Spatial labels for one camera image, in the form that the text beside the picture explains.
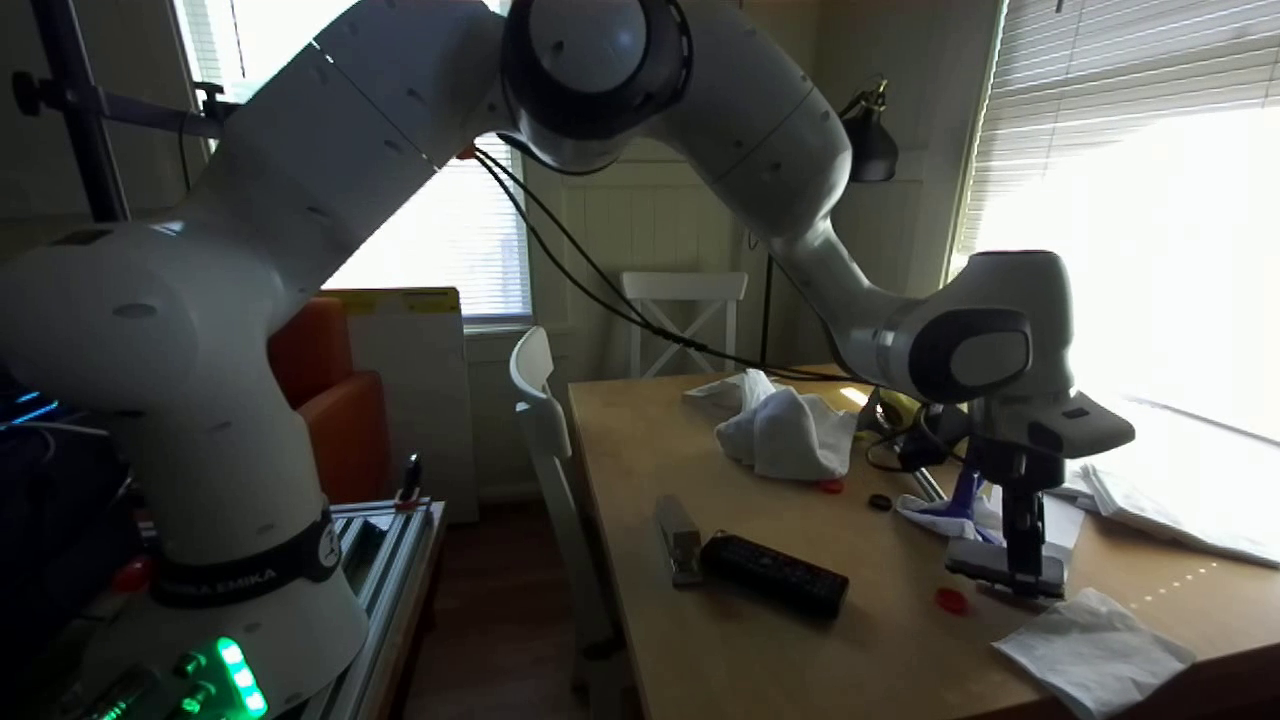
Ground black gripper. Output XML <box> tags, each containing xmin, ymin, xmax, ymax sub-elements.
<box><xmin>963</xmin><ymin>429</ymin><xmax>1063</xmax><ymax>586</ymax></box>

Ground grey scalloped object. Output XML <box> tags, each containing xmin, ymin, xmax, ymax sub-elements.
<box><xmin>945</xmin><ymin>544</ymin><xmax>1067</xmax><ymax>600</ymax></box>

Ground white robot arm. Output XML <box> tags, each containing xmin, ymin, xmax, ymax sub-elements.
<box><xmin>0</xmin><ymin>0</ymin><xmax>1132</xmax><ymax>720</ymax></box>

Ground black tv remote control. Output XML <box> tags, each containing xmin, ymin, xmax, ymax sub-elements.
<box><xmin>700</xmin><ymin>534</ymin><xmax>848</xmax><ymax>621</ymax></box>

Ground white cloth under blue tool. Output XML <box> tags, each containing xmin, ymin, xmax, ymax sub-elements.
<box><xmin>890</xmin><ymin>474</ymin><xmax>1084</xmax><ymax>553</ymax></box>

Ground black bottle cap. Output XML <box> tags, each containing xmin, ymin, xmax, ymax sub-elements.
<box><xmin>868</xmin><ymin>493</ymin><xmax>890</xmax><ymax>511</ymax></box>

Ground white papers on table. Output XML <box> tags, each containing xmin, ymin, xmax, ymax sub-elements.
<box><xmin>1067</xmin><ymin>399</ymin><xmax>1280</xmax><ymax>568</ymax></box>

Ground white cloth near table edge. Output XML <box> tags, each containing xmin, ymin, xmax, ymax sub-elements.
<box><xmin>994</xmin><ymin>588</ymin><xmax>1193</xmax><ymax>720</ymax></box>

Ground large crumpled white cloth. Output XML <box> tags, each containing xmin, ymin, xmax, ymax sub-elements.
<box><xmin>685</xmin><ymin>370</ymin><xmax>857</xmax><ymax>486</ymax></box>

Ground white wooden chair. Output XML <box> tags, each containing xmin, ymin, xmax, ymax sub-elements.
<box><xmin>618</xmin><ymin>271</ymin><xmax>746</xmax><ymax>375</ymax></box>

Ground white folding chair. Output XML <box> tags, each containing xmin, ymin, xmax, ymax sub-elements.
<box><xmin>508</xmin><ymin>324</ymin><xmax>625</xmax><ymax>657</ymax></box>

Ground orange armchair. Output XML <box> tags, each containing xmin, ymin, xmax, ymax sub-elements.
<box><xmin>267</xmin><ymin>296</ymin><xmax>390</xmax><ymax>506</ymax></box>

